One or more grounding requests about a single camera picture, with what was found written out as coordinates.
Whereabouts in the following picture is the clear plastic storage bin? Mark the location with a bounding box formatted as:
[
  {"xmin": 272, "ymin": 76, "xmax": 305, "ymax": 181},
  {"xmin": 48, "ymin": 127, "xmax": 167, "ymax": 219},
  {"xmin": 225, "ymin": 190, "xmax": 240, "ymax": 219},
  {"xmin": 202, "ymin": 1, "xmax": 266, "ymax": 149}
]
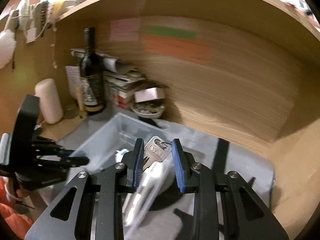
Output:
[{"xmin": 39, "ymin": 112, "xmax": 206, "ymax": 240}]

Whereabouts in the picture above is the white handheld lint remover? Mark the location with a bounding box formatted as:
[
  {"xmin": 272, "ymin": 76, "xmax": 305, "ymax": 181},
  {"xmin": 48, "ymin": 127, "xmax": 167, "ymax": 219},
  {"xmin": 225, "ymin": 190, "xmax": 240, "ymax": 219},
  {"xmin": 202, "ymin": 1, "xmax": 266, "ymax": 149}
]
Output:
[{"xmin": 122, "ymin": 159, "xmax": 175, "ymax": 227}]

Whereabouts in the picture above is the silver key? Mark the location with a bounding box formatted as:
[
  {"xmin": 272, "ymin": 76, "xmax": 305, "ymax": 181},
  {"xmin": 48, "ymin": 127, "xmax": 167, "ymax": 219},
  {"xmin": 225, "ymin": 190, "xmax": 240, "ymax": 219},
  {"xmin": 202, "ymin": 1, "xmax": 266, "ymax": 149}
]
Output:
[{"xmin": 143, "ymin": 136, "xmax": 171, "ymax": 171}]

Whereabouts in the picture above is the white wall plug adapter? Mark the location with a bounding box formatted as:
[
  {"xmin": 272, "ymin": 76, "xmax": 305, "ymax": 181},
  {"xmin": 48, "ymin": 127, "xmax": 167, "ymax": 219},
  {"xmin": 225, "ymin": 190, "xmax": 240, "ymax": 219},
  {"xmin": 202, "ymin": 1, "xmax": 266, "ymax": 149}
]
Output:
[{"xmin": 115, "ymin": 148, "xmax": 129, "ymax": 163}]

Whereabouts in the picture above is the grey mat with black letters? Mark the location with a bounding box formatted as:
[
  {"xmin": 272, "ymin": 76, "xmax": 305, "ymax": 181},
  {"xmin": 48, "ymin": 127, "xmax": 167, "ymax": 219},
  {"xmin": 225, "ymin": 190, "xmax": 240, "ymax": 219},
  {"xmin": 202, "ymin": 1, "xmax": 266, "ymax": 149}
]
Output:
[{"xmin": 57, "ymin": 117, "xmax": 275, "ymax": 240}]

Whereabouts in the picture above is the white paper note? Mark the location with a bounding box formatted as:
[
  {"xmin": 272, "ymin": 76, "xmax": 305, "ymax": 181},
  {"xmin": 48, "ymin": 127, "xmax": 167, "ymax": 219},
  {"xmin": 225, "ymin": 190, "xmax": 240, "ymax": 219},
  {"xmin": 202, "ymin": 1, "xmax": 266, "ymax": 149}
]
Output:
[{"xmin": 65, "ymin": 66, "xmax": 81, "ymax": 99}]

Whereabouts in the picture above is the stack of books and papers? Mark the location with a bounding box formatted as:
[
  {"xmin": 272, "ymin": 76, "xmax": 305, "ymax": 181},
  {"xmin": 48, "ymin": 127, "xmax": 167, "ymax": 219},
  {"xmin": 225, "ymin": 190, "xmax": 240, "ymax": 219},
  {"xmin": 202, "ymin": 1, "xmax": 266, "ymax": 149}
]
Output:
[{"xmin": 69, "ymin": 48, "xmax": 148, "ymax": 110}]

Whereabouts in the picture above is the dark wine bottle elephant label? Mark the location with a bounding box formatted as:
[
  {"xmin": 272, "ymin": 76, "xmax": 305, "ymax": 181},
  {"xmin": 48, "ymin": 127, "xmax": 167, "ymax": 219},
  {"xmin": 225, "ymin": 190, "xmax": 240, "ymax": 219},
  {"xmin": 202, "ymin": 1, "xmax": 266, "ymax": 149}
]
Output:
[{"xmin": 80, "ymin": 28, "xmax": 106, "ymax": 115}]

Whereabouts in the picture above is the white bowl of pebbles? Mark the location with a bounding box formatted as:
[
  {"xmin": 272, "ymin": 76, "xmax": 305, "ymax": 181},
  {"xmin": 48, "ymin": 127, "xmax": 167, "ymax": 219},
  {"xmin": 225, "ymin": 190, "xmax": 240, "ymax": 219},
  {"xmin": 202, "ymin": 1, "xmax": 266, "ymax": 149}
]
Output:
[{"xmin": 131, "ymin": 102, "xmax": 165, "ymax": 119}]

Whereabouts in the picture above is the small white card box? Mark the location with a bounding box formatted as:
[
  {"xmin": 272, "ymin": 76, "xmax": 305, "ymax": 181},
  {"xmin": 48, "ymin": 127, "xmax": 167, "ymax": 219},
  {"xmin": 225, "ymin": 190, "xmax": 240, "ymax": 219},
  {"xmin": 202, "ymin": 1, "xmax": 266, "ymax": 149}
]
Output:
[{"xmin": 134, "ymin": 87, "xmax": 165, "ymax": 102}]

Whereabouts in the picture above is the white fluffy pompom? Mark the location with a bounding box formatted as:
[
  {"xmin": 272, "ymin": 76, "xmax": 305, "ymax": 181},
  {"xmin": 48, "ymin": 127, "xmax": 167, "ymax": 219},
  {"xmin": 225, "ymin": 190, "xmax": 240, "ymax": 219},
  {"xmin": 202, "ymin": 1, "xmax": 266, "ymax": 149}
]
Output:
[{"xmin": 0, "ymin": 29, "xmax": 16, "ymax": 69}]

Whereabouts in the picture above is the white charger on hook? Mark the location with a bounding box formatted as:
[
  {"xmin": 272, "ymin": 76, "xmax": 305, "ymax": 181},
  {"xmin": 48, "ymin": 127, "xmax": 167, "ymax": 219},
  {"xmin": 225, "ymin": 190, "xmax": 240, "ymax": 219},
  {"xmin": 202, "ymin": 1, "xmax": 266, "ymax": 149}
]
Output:
[{"xmin": 24, "ymin": 0, "xmax": 37, "ymax": 43}]

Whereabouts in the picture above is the pink sticky note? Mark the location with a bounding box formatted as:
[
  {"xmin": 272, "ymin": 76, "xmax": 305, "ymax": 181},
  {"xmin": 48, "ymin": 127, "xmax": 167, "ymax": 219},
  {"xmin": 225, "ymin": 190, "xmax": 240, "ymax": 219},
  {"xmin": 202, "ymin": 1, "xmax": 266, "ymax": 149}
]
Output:
[{"xmin": 109, "ymin": 18, "xmax": 141, "ymax": 42}]

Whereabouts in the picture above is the green sticky note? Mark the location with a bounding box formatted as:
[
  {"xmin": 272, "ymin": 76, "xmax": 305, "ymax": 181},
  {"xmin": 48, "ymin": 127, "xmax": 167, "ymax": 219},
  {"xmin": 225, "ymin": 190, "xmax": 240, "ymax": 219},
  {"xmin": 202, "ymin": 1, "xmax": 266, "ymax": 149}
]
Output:
[{"xmin": 142, "ymin": 25, "xmax": 197, "ymax": 40}]

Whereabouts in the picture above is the orange sticky note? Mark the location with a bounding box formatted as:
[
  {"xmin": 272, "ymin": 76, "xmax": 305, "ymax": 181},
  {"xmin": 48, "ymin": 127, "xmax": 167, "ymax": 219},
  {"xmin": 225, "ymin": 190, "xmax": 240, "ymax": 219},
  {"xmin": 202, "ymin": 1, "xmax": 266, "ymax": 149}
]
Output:
[{"xmin": 142, "ymin": 34, "xmax": 210, "ymax": 64}]

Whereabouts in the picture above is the wooden shelf board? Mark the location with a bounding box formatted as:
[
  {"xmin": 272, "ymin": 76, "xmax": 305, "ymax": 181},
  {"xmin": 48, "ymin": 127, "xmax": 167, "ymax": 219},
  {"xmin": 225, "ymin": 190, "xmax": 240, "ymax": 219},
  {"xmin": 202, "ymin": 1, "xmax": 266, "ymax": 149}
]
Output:
[{"xmin": 60, "ymin": 0, "xmax": 319, "ymax": 65}]

